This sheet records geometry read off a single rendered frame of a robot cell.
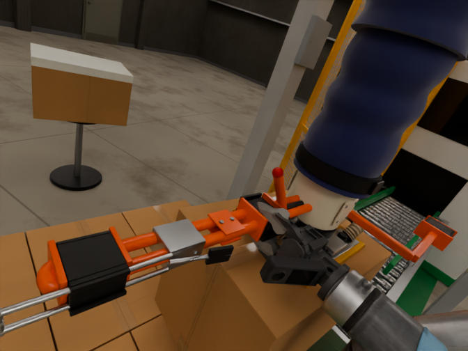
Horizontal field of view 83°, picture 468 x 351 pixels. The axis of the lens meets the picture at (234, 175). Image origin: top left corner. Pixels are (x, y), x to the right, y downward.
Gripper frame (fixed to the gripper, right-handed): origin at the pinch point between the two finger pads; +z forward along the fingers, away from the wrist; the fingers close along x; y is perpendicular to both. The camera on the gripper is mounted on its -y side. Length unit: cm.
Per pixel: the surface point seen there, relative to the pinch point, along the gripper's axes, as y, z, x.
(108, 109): 33, 174, -44
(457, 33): 22, -10, 45
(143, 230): 14, 64, -63
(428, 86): 24.1, -9.8, 35.7
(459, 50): 23.5, -11.1, 42.6
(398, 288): 119, -32, -58
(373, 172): 24.0, -9.9, 15.5
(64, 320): -27, 34, -63
